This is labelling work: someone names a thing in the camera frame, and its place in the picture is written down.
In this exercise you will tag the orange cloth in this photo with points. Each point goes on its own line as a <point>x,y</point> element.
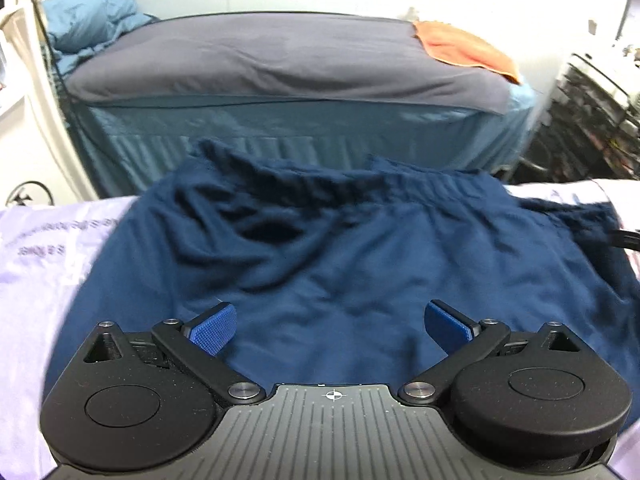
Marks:
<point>457,47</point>

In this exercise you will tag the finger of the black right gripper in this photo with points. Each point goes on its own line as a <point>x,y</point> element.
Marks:
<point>624,239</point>

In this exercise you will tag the black wire rack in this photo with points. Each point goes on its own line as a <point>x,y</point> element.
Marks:
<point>590,127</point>

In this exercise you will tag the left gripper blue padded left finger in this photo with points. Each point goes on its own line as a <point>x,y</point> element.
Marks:
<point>193,347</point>

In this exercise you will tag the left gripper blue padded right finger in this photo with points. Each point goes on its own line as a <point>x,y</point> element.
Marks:
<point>464,341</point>

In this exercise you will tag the light blue bedding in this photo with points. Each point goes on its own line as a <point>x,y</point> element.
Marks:
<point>78,30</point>

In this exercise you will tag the navy blue garment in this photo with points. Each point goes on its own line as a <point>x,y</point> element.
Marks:
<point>330,271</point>

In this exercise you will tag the purple floral bed sheet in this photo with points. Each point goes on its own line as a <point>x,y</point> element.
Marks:
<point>46,253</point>

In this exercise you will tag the white machine with knobs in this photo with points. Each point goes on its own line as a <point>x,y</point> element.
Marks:
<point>39,164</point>

